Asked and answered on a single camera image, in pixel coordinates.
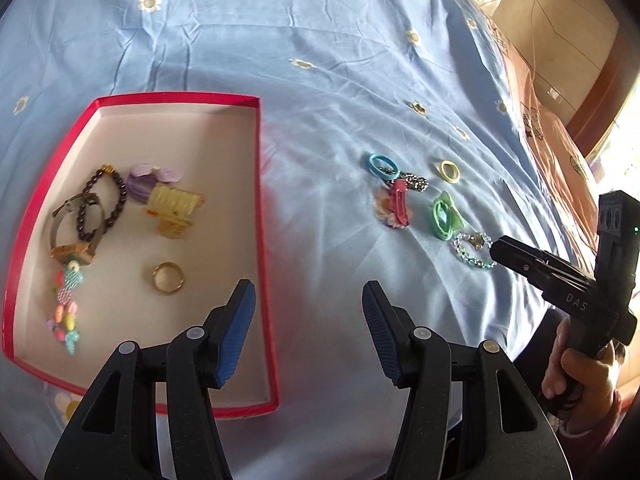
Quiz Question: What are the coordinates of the person's right hand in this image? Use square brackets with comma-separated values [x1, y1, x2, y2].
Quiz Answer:
[540, 317, 627, 422]

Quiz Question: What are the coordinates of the colourful bead charm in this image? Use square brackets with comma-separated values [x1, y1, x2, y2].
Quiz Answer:
[46, 260, 86, 356]

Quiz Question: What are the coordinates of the purple hair clip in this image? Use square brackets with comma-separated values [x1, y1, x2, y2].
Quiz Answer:
[127, 162, 183, 204]

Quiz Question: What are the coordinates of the yellow hair tie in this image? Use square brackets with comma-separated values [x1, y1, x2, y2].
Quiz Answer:
[433, 159, 461, 183]

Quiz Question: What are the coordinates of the black bead bracelet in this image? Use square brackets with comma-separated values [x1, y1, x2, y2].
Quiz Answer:
[75, 165, 127, 242]

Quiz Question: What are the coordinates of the blue hair tie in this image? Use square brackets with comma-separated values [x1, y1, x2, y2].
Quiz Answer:
[366, 152, 402, 179]

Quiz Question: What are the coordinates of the person's right forearm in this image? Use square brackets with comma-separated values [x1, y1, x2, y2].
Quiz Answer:
[557, 390, 626, 461]

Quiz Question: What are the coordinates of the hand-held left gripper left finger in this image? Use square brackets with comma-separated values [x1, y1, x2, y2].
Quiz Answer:
[44, 279, 258, 480]

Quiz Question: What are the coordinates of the brown wooden trim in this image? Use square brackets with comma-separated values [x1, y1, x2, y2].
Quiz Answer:
[565, 25, 636, 161]

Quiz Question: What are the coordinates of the red shallow box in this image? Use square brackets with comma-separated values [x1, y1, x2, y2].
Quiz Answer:
[1, 92, 280, 418]

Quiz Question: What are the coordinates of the pink hair clip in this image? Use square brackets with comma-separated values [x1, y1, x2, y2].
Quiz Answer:
[389, 179, 412, 228]

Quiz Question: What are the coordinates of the floral fabric hair clip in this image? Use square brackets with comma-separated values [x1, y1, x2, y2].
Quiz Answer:
[374, 195, 413, 231]

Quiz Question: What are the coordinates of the green hair tie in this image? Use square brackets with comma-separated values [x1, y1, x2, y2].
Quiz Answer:
[431, 191, 467, 241]

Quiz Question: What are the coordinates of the silver chain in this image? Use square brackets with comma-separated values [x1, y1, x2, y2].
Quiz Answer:
[380, 165, 430, 193]

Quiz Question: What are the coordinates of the yellow hair claw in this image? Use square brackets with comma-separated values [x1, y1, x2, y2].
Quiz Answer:
[145, 185, 206, 238]

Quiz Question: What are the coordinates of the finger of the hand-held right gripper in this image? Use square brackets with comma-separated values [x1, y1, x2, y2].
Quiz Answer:
[495, 235, 585, 282]
[491, 248, 572, 294]

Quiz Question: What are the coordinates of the crystal bead bracelet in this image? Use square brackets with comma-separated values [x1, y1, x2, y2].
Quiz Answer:
[452, 232, 498, 271]

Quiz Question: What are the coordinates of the blue flowered bedsheet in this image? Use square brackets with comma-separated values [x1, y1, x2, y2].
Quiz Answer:
[0, 0, 601, 480]

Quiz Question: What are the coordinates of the metal band watch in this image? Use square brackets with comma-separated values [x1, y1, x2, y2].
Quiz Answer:
[49, 192, 108, 265]

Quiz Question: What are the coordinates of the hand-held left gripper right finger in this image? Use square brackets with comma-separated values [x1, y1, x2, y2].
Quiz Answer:
[361, 281, 568, 480]

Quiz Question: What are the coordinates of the pink printed blanket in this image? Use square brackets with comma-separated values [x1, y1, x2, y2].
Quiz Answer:
[487, 15, 608, 241]

